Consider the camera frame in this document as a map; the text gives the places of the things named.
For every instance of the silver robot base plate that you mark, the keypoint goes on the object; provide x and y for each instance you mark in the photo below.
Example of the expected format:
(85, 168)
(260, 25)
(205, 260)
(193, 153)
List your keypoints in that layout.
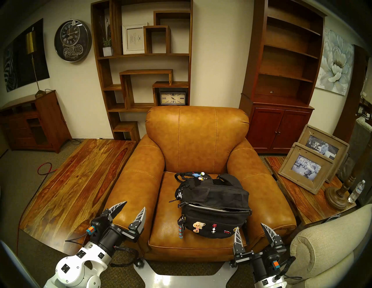
(186, 280)

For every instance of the tan leather armchair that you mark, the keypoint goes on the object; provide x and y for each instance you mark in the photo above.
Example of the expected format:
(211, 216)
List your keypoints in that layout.
(197, 139)

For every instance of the dark wood media cabinet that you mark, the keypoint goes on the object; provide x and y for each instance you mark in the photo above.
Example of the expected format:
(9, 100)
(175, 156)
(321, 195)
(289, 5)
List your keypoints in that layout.
(49, 122)

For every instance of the rectangular mantel clock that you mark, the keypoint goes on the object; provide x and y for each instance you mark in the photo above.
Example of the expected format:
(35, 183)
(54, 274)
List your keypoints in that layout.
(173, 98)

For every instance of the striped wood side table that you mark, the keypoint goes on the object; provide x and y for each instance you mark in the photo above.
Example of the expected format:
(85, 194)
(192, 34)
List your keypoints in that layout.
(296, 200)

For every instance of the dark bookcase with small frames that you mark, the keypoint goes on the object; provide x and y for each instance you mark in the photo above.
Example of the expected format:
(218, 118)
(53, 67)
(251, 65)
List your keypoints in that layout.
(365, 110)

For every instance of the cherry wood bookcase hutch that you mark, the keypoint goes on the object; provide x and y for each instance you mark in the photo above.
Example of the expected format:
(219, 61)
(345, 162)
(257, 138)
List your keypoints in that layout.
(279, 127)

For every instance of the clear plastic water bottle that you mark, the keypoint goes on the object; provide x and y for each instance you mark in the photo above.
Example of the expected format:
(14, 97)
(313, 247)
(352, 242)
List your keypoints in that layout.
(356, 193)

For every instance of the black zipper backpack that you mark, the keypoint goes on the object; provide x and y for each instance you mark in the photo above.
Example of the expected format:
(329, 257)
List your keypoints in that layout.
(215, 200)

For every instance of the small rustic photo frame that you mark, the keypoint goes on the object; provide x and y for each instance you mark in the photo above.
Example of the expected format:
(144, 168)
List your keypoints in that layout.
(306, 167)

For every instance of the large rustic photo frame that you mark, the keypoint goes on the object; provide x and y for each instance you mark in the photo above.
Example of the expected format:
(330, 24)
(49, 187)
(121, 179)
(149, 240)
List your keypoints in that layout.
(322, 148)

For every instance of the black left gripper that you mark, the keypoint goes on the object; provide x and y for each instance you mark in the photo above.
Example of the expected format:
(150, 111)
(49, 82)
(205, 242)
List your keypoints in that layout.
(107, 233)

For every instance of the beige fabric armchair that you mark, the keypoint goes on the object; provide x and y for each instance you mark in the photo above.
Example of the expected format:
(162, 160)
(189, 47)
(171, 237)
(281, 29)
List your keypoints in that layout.
(325, 246)

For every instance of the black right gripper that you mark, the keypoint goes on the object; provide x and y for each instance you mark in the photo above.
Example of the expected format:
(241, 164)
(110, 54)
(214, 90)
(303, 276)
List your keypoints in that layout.
(264, 264)

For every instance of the grey upholstered chair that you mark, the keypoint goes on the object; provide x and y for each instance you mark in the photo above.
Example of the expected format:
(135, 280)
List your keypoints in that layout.
(359, 139)

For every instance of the striped wood coffee table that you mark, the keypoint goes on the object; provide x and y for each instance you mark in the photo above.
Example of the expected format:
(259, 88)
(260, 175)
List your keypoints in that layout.
(72, 185)

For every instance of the small potted plant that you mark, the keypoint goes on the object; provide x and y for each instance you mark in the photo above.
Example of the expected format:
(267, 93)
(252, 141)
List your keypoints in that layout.
(107, 51)

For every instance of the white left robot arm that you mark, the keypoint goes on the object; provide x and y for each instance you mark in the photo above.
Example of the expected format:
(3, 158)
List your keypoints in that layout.
(72, 267)

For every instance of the white framed certificate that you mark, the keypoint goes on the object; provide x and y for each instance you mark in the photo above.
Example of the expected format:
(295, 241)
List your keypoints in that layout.
(133, 37)

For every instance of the open wooden shelf unit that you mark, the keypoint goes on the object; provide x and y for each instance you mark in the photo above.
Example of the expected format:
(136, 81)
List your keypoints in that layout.
(115, 34)

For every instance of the turned wood table lamp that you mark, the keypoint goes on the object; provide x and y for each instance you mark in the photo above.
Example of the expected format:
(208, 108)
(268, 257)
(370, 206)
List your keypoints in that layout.
(337, 199)

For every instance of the cartoon girl enamel pin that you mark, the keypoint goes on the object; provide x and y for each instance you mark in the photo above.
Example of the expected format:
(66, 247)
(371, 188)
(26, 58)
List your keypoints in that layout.
(198, 227)

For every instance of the dark zebra wall picture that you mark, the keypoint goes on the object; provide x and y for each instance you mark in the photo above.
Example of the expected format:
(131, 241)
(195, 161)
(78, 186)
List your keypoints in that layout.
(14, 72)

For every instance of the round black wall clock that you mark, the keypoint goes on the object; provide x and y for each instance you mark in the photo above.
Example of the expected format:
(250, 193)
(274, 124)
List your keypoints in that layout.
(72, 40)

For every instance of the white flower painting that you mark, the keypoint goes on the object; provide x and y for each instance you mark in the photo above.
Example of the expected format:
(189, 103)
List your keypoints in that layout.
(335, 64)

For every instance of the dark wooden post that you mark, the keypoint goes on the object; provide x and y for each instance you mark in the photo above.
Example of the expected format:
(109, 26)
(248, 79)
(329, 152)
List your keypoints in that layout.
(353, 95)

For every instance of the gold shade floor lamp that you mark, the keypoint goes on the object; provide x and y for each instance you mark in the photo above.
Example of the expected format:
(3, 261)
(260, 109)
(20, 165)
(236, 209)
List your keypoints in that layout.
(31, 42)

